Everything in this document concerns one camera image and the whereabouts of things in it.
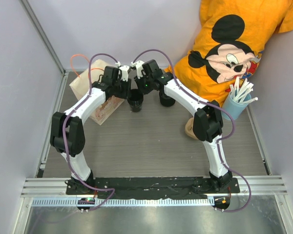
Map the black coffee cup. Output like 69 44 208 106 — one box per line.
127 89 144 113
159 91 175 107

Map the printed paper takeout bag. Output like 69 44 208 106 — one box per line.
64 59 124 125

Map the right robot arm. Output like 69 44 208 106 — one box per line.
131 60 232 193

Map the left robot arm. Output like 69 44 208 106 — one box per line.
50 65 131 195

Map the white wrapped straws bundle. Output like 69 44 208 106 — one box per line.
229 77 258 104

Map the blue straw holder cup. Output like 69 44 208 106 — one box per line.
222 95 249 120

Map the orange Mickey Mouse pillow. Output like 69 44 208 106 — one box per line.
167 0 293 105

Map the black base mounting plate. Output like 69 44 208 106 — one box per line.
65 176 240 200

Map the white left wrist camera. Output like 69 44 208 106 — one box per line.
115 62 131 82

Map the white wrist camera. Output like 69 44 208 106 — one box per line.
130 60 144 79
115 62 131 82

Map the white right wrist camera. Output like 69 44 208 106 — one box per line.
130 60 144 79

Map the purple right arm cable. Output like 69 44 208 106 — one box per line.
133 49 252 213

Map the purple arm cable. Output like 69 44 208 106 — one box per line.
133 49 252 213
63 52 120 212

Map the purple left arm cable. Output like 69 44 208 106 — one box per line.
63 52 120 212

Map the aluminium corner frame post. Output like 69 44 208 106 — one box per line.
19 0 66 75

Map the white slotted cable duct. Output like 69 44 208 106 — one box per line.
32 196 214 207

